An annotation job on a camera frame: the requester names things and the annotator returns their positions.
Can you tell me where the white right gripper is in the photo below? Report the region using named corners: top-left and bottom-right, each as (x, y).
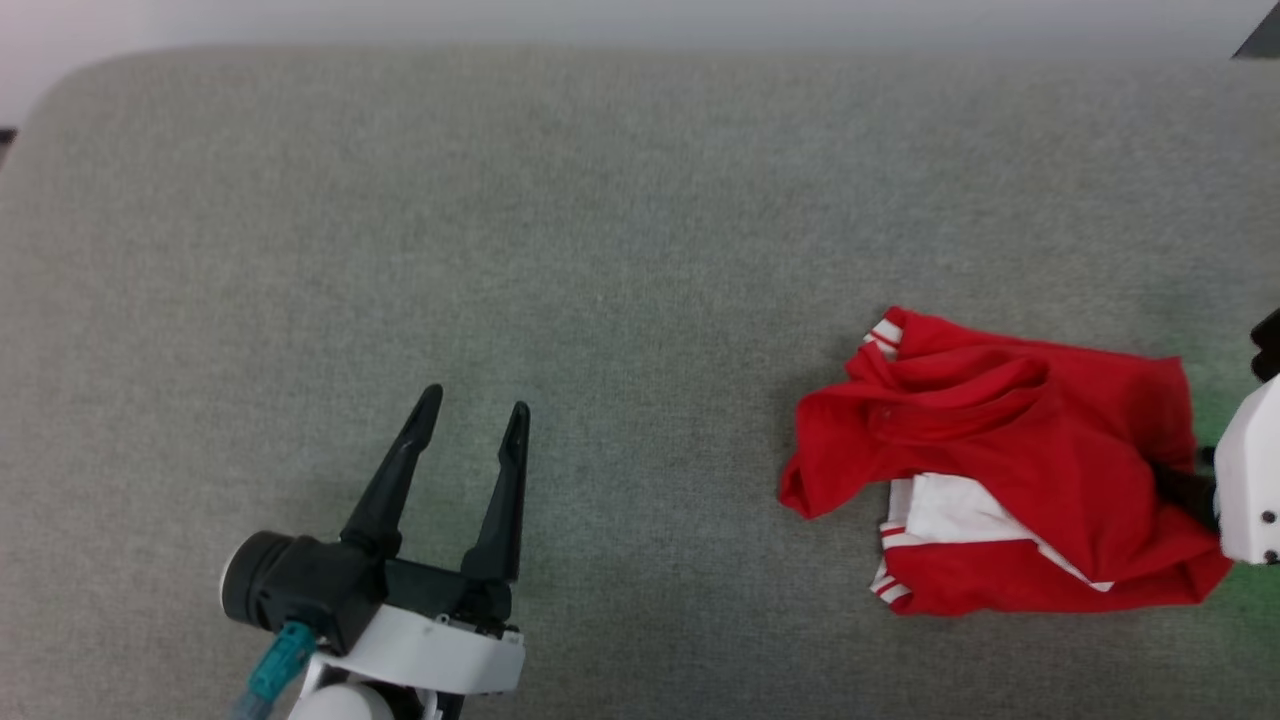
top-left (1149, 374), bottom-right (1280, 567)

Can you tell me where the red white basketball jersey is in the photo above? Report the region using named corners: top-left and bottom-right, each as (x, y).
top-left (777, 305), bottom-right (1235, 617)

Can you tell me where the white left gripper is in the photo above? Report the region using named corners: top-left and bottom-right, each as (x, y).
top-left (314, 383), bottom-right (533, 697)

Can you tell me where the grey fabric sofa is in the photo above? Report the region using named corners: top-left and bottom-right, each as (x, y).
top-left (0, 45), bottom-right (1280, 720)

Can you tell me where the teal cable connector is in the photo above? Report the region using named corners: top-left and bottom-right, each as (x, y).
top-left (247, 620), bottom-right (318, 703)

